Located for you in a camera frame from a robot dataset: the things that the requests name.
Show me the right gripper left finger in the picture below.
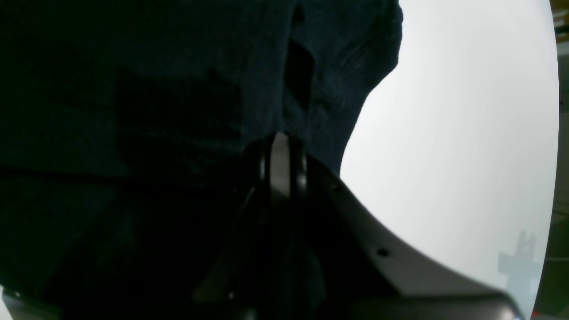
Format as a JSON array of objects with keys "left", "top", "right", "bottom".
[{"left": 191, "top": 133, "right": 292, "bottom": 320}]

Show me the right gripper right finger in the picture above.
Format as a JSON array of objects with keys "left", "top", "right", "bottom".
[{"left": 289, "top": 138, "right": 522, "bottom": 320}]

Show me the black T-shirt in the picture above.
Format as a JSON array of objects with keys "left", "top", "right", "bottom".
[{"left": 1, "top": 0, "right": 404, "bottom": 320}]

